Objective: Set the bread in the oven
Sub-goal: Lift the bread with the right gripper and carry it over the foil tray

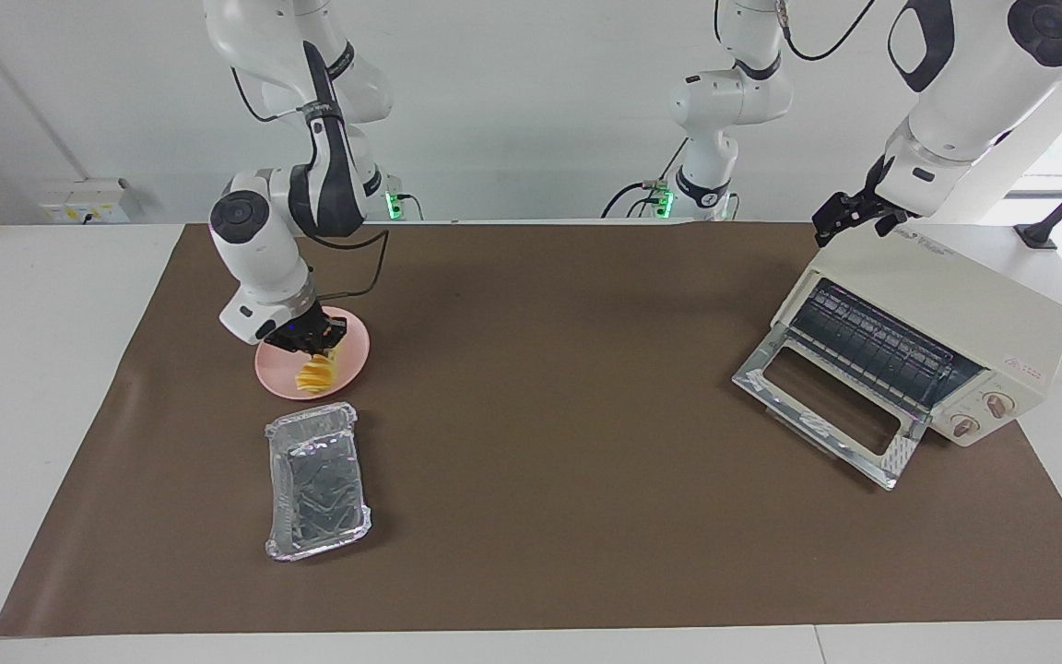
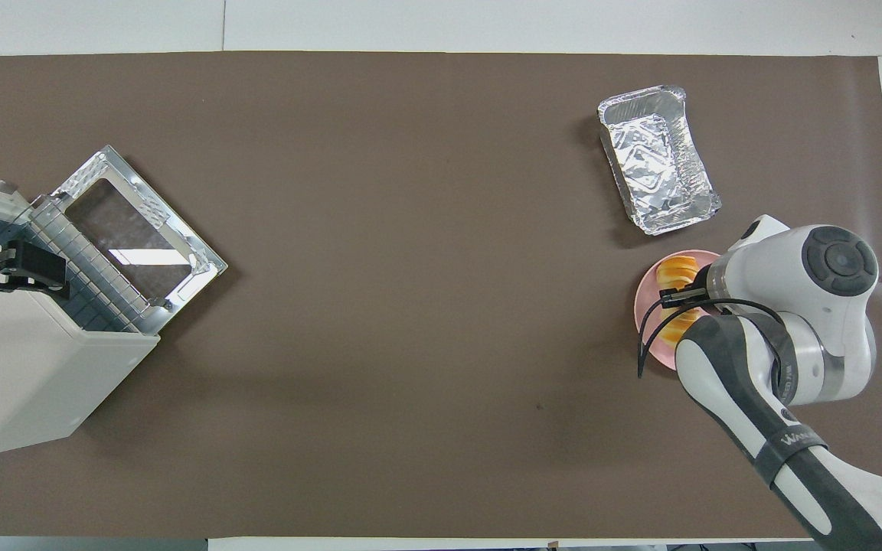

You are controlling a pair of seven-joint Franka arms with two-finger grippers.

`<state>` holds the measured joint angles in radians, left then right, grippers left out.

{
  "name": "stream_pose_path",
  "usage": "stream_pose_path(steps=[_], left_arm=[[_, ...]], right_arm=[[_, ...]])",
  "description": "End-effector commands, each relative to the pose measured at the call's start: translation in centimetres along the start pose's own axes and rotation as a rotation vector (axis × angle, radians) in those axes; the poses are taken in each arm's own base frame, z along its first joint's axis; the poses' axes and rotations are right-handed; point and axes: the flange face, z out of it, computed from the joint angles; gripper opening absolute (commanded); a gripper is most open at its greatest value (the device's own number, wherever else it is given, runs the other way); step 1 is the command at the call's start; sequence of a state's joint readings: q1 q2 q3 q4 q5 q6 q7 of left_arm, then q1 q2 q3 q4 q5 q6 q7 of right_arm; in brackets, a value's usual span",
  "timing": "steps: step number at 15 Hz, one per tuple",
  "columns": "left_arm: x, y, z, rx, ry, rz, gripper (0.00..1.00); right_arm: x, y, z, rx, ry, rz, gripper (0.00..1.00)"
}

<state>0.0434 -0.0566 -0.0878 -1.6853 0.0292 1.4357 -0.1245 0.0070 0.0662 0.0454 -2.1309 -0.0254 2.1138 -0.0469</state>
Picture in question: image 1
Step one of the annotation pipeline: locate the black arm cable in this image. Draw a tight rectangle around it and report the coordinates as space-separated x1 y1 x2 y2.
775 0 879 64
230 65 392 302

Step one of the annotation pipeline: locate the white wall power outlet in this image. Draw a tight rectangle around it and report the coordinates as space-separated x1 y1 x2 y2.
37 179 141 225

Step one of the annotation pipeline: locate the wire oven rack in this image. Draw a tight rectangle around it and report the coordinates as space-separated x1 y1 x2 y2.
789 279 984 413

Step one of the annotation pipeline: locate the cream toaster oven body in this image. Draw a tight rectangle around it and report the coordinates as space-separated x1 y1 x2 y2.
771 221 1062 449

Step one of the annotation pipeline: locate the pink round plate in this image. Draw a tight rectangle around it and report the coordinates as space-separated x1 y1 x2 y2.
255 306 371 401

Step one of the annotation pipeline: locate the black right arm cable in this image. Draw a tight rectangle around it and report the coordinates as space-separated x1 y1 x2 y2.
230 65 392 302

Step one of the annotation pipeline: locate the glass oven door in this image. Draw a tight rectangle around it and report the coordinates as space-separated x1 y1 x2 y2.
732 325 925 491

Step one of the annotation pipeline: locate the brown table mat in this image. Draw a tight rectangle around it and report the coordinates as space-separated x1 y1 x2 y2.
0 221 1062 637

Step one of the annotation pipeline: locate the aluminium foil tray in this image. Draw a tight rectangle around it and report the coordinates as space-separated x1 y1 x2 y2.
265 402 372 563

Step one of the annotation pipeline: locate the yellow sliced bread loaf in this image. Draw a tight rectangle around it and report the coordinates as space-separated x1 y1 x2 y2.
296 348 339 397

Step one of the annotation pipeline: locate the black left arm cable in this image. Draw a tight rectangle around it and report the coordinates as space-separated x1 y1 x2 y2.
775 0 879 64

